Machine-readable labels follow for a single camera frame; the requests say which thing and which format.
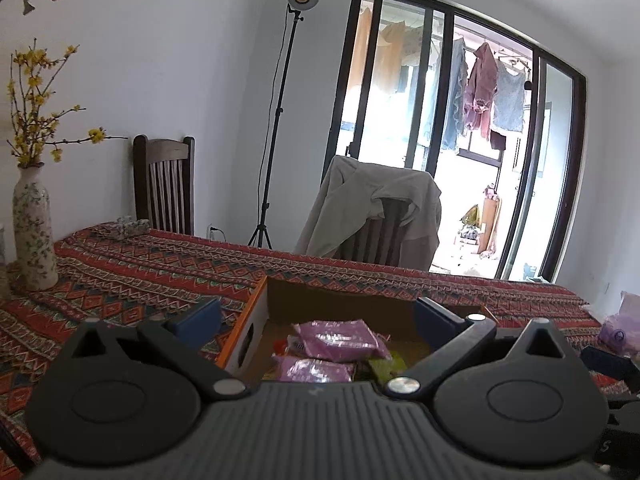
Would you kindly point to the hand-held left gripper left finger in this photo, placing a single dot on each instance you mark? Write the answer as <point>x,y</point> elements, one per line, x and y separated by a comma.
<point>197,319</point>

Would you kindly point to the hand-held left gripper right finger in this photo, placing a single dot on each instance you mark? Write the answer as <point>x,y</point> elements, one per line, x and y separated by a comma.
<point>435,321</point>

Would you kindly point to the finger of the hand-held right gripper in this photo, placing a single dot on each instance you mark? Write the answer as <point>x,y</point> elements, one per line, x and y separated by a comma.
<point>607,370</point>

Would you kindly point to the green snack packet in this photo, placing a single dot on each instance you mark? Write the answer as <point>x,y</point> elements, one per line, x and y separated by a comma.
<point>387,366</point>

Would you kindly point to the pink snack packet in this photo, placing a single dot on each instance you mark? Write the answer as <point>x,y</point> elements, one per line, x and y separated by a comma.
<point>312,370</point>
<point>340,340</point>

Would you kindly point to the orange cardboard box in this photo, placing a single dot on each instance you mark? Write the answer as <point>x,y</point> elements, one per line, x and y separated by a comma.
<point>320,302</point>

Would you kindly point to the purple tissue pack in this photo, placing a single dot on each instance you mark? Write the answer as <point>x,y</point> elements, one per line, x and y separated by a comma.
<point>620,327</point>

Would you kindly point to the jacket-draped wooden chair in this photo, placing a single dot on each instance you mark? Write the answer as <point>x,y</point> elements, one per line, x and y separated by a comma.
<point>380,232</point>

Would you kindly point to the small floral pouch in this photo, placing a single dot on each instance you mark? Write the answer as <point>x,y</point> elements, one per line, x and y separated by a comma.
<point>132,226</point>

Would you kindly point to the dark wooden chair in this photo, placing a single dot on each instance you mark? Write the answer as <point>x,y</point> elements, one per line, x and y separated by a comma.
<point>165,185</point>

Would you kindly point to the beige jacket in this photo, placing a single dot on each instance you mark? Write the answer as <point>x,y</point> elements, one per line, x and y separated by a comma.
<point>350,200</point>

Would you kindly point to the floral ceramic vase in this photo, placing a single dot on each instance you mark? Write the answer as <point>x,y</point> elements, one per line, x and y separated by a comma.
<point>34,230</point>

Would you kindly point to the hanging small dark garment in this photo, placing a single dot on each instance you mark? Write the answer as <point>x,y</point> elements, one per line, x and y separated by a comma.
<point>498,140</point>

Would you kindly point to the black light stand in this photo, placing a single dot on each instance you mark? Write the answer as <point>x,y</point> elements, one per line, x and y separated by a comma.
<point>280,125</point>

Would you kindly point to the hanging maroon garment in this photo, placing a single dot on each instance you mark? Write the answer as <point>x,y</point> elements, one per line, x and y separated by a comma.
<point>481,90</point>

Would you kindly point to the hanging light blue garment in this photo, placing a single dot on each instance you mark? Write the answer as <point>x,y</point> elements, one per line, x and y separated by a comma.
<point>510,97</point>

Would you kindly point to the yellow flower branches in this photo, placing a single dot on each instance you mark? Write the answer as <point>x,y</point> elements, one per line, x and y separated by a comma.
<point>32,125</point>

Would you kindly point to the hanging tan garment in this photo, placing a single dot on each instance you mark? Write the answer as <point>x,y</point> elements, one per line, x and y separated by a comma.
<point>391,55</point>

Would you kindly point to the wall socket with plug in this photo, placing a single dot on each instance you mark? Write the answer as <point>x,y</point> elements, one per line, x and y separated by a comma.
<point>215,231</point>

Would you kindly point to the black sliding door frame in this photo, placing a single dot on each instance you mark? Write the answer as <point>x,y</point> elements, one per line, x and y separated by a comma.
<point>575,170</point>

